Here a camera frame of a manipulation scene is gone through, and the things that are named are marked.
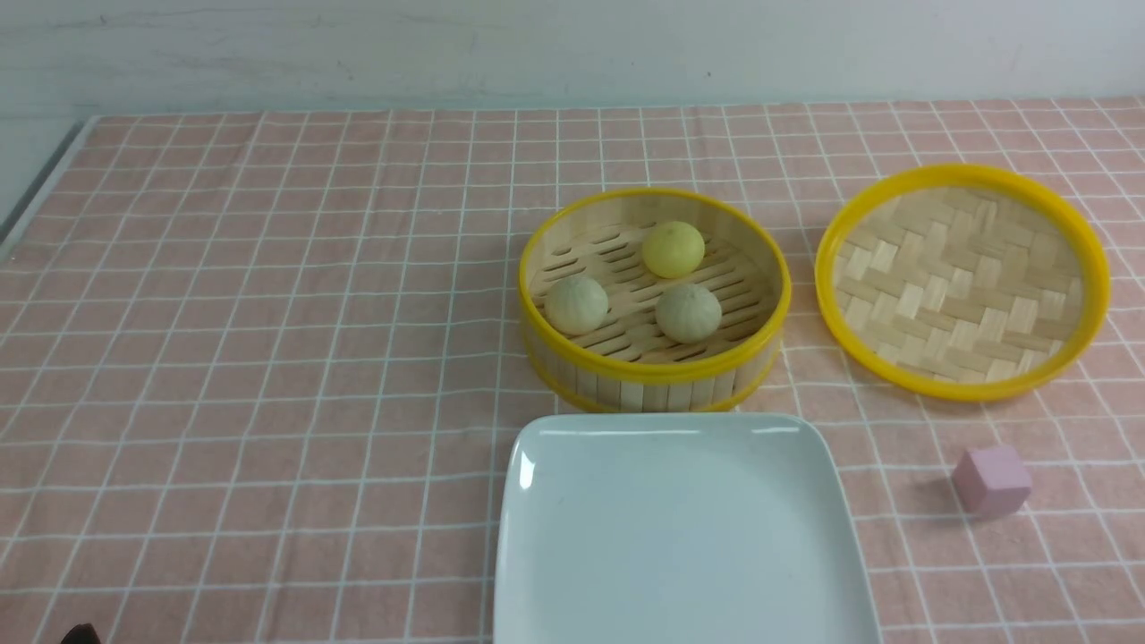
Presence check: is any beige steamed bun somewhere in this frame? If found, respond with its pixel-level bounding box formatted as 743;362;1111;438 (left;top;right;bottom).
655;283;722;345
544;275;609;335

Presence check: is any yellow steamed bun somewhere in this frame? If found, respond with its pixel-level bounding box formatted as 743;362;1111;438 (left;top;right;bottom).
640;221;705;280

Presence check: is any white square plate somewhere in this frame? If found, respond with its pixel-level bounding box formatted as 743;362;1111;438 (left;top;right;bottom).
492;413;882;643

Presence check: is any yellow rimmed bamboo steamer basket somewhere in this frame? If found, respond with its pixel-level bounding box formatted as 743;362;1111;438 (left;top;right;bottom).
518;187;793;413

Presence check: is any pink checkered tablecloth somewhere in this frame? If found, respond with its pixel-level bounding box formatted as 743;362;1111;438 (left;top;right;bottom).
1;97;1144;643

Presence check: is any yellow rimmed bamboo steamer lid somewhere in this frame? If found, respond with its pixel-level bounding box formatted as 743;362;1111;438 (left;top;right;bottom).
815;164;1112;403

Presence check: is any pink cube block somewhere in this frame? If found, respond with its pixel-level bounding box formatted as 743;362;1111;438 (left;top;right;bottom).
950;445;1033;518

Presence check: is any dark object at bottom edge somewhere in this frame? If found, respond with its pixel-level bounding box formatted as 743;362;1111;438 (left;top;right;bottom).
60;623;102;644

